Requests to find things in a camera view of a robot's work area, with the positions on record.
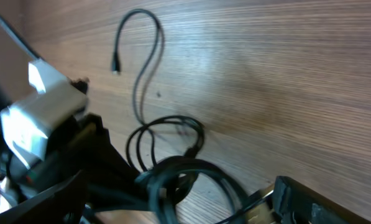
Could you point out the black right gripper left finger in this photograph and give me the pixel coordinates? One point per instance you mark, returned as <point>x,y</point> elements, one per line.
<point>62,203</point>

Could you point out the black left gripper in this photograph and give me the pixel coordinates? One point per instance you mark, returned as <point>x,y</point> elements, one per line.
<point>85,145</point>

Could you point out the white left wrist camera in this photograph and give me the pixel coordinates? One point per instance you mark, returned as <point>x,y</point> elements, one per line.
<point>27,124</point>

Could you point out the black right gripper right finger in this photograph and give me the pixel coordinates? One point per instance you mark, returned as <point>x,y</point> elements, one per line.
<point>293,202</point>

